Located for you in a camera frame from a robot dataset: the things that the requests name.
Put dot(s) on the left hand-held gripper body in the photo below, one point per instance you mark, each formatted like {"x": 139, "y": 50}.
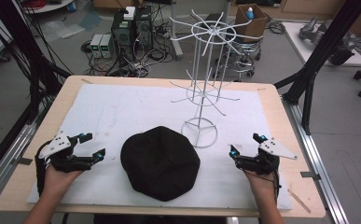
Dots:
{"x": 63, "y": 160}

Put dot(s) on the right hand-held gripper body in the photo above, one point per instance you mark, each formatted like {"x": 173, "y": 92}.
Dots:
{"x": 262, "y": 161}

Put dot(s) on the black hat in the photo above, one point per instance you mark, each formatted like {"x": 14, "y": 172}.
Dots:
{"x": 160, "y": 163}

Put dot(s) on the person's right hand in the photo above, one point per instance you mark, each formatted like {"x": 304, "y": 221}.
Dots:
{"x": 260, "y": 183}

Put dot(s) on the person's left hand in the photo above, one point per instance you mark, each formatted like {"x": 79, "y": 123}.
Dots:
{"x": 58, "y": 182}

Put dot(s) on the white table cloth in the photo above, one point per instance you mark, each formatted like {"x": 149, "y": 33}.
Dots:
{"x": 113, "y": 112}

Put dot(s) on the grey tape piece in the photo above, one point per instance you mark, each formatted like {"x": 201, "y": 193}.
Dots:
{"x": 310, "y": 175}
{"x": 24, "y": 161}

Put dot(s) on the wooden stick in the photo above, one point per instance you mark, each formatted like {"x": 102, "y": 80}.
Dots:
{"x": 299, "y": 201}

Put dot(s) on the chrome stool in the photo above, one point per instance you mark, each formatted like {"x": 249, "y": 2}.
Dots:
{"x": 243, "y": 57}

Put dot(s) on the grey power supply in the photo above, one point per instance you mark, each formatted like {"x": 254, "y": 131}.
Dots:
{"x": 95, "y": 46}
{"x": 107, "y": 46}

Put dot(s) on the white side table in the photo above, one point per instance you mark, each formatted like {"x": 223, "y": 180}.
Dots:
{"x": 296, "y": 43}

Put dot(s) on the black computer tower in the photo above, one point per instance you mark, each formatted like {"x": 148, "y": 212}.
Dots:
{"x": 144, "y": 29}
{"x": 122, "y": 34}

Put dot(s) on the cardboard box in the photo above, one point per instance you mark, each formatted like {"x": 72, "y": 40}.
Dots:
{"x": 252, "y": 26}

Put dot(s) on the blue bottle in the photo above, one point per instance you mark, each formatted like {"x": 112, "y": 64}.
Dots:
{"x": 249, "y": 13}

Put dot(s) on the grey table leg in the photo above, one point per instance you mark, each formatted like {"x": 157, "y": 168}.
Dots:
{"x": 176, "y": 34}

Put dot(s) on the white box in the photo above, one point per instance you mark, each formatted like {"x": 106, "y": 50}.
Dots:
{"x": 129, "y": 13}

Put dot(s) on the aluminium rail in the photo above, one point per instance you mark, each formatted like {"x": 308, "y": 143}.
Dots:
{"x": 7, "y": 155}
{"x": 318, "y": 161}

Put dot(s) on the black metal frame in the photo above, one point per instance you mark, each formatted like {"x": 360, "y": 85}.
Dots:
{"x": 19, "y": 46}
{"x": 321, "y": 53}

